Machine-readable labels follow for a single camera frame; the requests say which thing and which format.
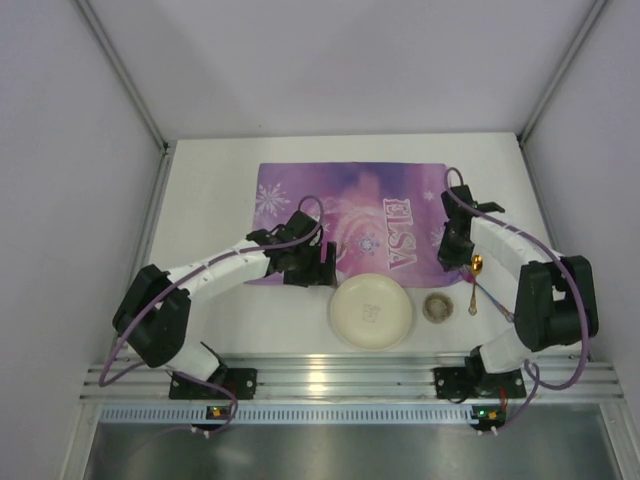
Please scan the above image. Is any gold metal spoon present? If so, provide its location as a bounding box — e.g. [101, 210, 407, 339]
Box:
[468, 254, 484, 316]

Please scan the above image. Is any left aluminium corner post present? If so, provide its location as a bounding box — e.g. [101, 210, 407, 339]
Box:
[72, 0, 168, 152]

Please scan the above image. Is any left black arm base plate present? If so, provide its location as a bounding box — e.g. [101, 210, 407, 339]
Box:
[169, 367, 258, 400]

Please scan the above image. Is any purple Elsa cloth placemat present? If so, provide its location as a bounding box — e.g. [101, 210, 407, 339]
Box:
[253, 162, 461, 288]

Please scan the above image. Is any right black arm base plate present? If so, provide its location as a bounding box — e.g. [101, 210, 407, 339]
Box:
[433, 367, 527, 404]

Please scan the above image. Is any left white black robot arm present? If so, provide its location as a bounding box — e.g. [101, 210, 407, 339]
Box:
[112, 210, 337, 383]

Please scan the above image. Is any aluminium mounting rail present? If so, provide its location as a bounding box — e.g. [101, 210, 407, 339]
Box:
[80, 353, 624, 404]

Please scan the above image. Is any iridescent metal fork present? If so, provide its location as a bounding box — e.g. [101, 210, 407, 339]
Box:
[461, 267, 514, 323]

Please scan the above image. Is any right aluminium corner post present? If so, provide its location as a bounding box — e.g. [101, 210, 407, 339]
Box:
[517, 0, 611, 148]

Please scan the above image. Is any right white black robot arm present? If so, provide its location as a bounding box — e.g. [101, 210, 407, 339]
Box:
[437, 184, 599, 391]

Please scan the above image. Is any white slotted cable duct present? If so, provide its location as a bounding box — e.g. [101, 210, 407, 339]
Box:
[99, 404, 504, 425]

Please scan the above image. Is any cream round plate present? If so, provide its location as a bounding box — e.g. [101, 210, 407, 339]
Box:
[329, 274, 413, 352]

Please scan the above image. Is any small glass cup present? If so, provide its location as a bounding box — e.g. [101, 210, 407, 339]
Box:
[422, 292, 454, 324]

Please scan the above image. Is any aluminium corner post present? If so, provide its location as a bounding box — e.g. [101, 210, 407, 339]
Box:
[72, 0, 168, 152]
[517, 0, 611, 148]

